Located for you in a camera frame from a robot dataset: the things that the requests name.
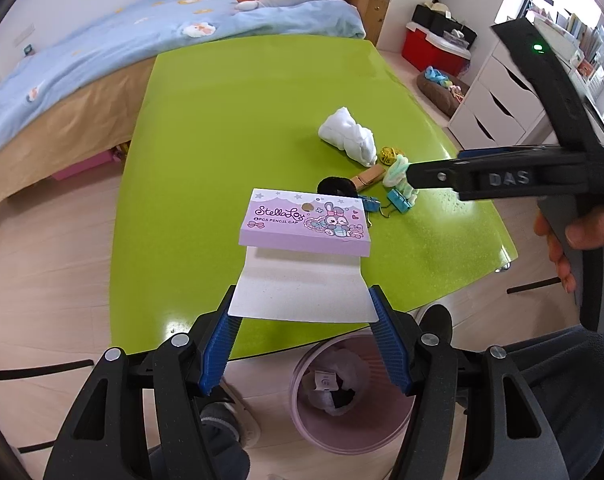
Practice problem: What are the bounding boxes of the black crumpled item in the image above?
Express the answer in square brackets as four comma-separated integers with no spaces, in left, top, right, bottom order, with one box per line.
[331,385,362,409]

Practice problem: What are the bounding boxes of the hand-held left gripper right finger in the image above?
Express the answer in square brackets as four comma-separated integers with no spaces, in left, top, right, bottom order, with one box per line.
[368,285,570,480]

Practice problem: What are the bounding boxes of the white wall socket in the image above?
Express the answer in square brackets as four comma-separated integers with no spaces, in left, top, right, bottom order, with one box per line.
[12,22,36,47]

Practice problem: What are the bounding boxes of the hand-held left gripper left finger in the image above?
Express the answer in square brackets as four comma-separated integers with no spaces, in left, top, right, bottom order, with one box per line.
[42,285,243,480]

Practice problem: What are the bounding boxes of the blue printed quilt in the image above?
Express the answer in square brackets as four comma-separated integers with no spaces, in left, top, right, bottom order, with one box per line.
[0,0,368,168]

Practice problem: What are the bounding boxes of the row of books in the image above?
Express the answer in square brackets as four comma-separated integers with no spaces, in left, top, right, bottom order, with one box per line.
[527,5,604,86]

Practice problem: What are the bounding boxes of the brown pet bed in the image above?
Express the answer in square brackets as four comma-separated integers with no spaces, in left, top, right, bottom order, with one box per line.
[416,66,472,116]

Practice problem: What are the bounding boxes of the black fabric storage bin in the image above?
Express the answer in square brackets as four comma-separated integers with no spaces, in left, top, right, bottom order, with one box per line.
[413,4,440,28]
[429,12,479,47]

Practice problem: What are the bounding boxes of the beige bed skirt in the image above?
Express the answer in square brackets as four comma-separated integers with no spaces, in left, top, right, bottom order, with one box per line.
[0,52,158,206]

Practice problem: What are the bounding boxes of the person's right leg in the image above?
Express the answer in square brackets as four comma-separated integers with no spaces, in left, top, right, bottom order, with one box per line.
[499,325,604,480]

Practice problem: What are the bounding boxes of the bed with blue blanket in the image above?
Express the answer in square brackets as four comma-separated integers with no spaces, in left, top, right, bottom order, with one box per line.
[0,0,395,233]

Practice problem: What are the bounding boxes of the pink trash bin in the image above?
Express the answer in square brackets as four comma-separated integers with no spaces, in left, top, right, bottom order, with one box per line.
[288,332,417,450]

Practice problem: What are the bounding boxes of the black metal chair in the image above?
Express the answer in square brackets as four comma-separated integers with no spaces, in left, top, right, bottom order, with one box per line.
[0,357,98,456]

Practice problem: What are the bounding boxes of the beige slipper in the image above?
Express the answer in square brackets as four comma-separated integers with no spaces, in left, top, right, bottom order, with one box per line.
[232,395,263,453]

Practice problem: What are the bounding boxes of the black fuzzy hair tie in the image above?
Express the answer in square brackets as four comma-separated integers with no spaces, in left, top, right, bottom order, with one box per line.
[316,176,359,197]

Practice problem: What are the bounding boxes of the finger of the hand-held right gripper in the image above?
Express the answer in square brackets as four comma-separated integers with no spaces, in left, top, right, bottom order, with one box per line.
[457,146,590,160]
[406,152,590,201]

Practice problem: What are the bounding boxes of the white crumpled wrapper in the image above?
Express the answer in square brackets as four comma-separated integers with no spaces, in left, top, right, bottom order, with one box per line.
[302,347,372,417]

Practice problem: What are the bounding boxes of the black metal chair leg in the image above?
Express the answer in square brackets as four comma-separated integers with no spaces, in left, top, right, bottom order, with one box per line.
[507,280,563,295]

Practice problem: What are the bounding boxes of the wooden clothespin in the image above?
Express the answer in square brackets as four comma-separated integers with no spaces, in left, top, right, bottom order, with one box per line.
[351,165,387,192]

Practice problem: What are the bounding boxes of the purple rabbit print box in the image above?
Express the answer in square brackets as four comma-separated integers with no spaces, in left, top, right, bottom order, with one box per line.
[238,188,372,257]

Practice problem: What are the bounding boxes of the person's right hand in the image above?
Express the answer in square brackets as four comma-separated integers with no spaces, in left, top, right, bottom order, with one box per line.
[534,205,604,293]

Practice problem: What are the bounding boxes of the pink storage box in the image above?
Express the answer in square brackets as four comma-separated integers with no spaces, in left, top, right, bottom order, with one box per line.
[52,146,129,182]

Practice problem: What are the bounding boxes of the white drawer cabinet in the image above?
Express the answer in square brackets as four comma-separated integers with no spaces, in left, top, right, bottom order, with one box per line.
[448,40,575,148]

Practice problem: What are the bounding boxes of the red storage box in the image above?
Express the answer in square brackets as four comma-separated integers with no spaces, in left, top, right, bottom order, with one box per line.
[401,22,472,78]

